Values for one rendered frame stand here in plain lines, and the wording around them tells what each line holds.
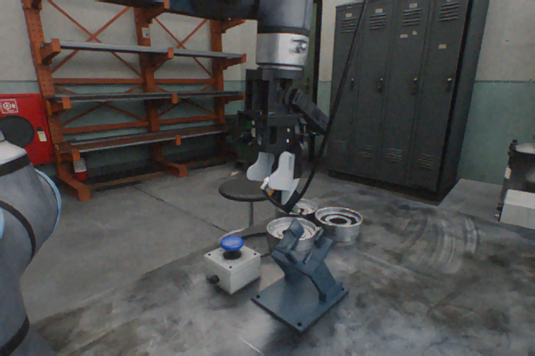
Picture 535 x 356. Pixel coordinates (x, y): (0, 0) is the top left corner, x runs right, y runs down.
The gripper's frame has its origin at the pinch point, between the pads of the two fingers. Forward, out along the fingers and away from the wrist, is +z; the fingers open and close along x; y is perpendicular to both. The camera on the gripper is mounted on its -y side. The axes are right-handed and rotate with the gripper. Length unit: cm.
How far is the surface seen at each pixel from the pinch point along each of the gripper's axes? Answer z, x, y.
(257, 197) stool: 35, -69, -55
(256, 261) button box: 11.6, 0.1, 4.6
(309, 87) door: -8, -263, -309
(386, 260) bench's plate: 13.7, 12.1, -18.6
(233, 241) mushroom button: 8.1, -2.5, 7.7
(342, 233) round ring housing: 11.9, 2.3, -17.4
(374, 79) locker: -22, -145, -271
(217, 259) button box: 11.2, -3.6, 10.0
